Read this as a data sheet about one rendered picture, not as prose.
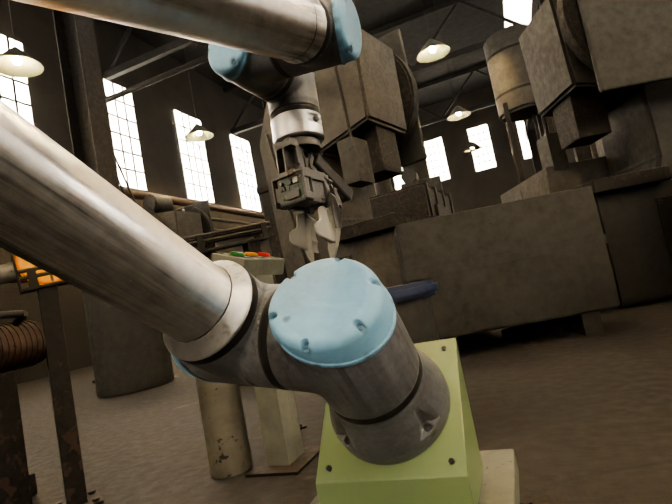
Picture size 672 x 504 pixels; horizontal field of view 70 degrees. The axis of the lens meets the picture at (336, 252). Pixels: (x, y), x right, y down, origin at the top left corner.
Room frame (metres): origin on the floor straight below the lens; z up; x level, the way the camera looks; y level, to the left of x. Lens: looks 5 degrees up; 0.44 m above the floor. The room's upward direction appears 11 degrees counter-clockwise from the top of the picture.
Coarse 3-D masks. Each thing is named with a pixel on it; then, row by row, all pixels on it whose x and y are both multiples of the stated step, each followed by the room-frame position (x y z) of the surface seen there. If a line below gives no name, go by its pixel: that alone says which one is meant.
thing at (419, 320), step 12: (396, 288) 1.55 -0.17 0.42; (408, 288) 1.56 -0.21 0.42; (420, 288) 1.56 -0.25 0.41; (432, 288) 1.59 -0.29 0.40; (396, 300) 1.55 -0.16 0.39; (408, 300) 1.58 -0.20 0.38; (420, 300) 1.59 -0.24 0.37; (408, 312) 1.57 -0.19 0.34; (420, 312) 1.59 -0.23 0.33; (432, 312) 1.64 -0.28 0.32; (408, 324) 1.57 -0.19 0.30; (420, 324) 1.58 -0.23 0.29; (432, 324) 1.62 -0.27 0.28; (420, 336) 1.58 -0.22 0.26; (432, 336) 1.61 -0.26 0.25
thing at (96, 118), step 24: (72, 24) 5.23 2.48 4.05; (72, 48) 5.24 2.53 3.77; (96, 48) 5.28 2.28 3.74; (72, 72) 5.26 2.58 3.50; (96, 72) 5.23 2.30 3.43; (72, 96) 5.24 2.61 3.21; (96, 96) 5.18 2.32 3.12; (72, 120) 5.20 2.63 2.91; (96, 120) 5.13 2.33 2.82; (528, 120) 16.03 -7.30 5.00; (72, 144) 5.16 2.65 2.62; (96, 144) 5.08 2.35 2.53; (96, 168) 5.06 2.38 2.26
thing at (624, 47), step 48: (576, 0) 2.86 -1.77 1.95; (624, 0) 2.80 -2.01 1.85; (528, 48) 3.54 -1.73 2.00; (576, 48) 2.92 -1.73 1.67; (624, 48) 2.80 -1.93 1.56; (576, 96) 3.23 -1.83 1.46; (624, 96) 3.23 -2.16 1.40; (576, 144) 3.40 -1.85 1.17; (624, 144) 3.39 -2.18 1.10; (624, 192) 3.08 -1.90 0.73; (624, 240) 3.08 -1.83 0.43; (624, 288) 3.08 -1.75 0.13
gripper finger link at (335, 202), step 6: (330, 192) 0.81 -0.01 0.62; (336, 192) 0.81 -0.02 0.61; (330, 198) 0.81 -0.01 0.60; (336, 198) 0.80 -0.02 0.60; (330, 204) 0.81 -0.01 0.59; (336, 204) 0.80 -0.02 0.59; (336, 210) 0.81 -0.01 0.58; (342, 210) 0.81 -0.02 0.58; (336, 216) 0.81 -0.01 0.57; (336, 222) 0.80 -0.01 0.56; (336, 228) 0.81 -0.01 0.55
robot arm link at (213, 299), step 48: (0, 144) 0.38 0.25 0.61; (48, 144) 0.42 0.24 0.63; (0, 192) 0.39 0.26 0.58; (48, 192) 0.41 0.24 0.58; (96, 192) 0.46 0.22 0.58; (0, 240) 0.42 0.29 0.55; (48, 240) 0.43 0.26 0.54; (96, 240) 0.46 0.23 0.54; (144, 240) 0.50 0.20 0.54; (96, 288) 0.50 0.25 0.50; (144, 288) 0.52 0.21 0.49; (192, 288) 0.57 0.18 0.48; (240, 288) 0.63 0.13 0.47; (192, 336) 0.61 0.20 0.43; (240, 336) 0.62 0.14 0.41; (240, 384) 0.71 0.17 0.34
